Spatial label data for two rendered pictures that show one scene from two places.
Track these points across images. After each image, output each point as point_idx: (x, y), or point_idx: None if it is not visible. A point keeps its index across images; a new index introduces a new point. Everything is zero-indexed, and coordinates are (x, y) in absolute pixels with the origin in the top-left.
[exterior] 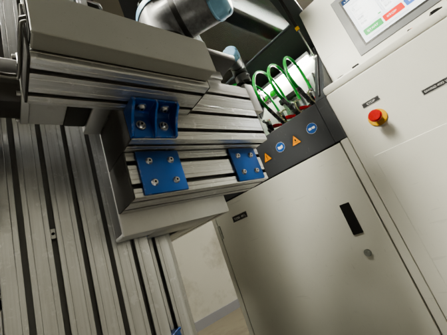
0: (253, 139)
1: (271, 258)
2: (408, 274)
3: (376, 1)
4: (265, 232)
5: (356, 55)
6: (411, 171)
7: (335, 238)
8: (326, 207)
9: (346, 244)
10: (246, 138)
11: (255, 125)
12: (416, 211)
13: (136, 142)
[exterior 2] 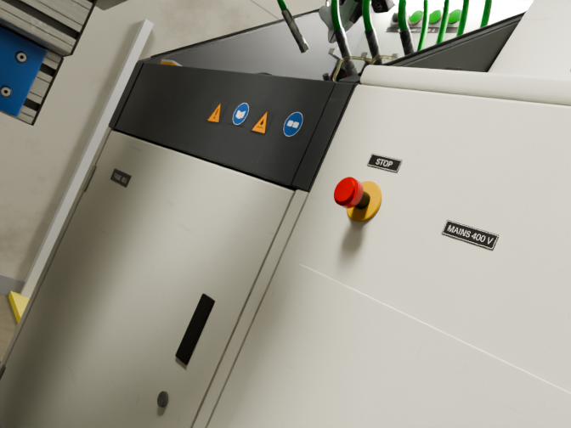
0: (25, 30)
1: (93, 281)
2: None
3: None
4: (119, 237)
5: (567, 62)
6: (303, 343)
7: (160, 336)
8: (192, 278)
9: (159, 360)
10: (1, 16)
11: (63, 10)
12: (251, 409)
13: None
